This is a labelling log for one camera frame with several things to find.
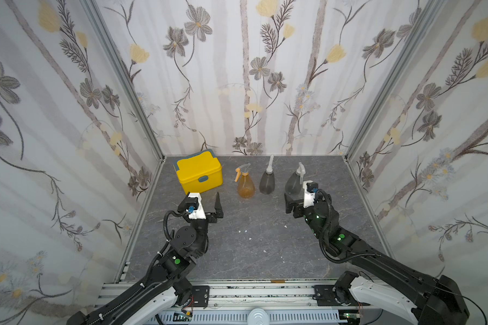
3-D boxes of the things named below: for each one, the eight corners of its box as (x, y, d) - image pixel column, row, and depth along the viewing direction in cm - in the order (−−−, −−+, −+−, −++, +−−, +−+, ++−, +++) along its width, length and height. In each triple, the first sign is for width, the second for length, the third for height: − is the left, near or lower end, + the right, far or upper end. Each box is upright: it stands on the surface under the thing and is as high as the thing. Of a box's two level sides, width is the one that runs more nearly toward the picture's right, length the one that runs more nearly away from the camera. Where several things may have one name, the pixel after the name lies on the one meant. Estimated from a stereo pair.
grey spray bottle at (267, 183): (259, 193, 106) (260, 180, 97) (259, 186, 110) (260, 172, 101) (273, 194, 107) (275, 180, 98) (272, 186, 110) (274, 173, 101)
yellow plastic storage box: (187, 201, 101) (180, 185, 90) (179, 176, 112) (172, 158, 101) (226, 188, 107) (223, 171, 96) (215, 165, 118) (212, 147, 107)
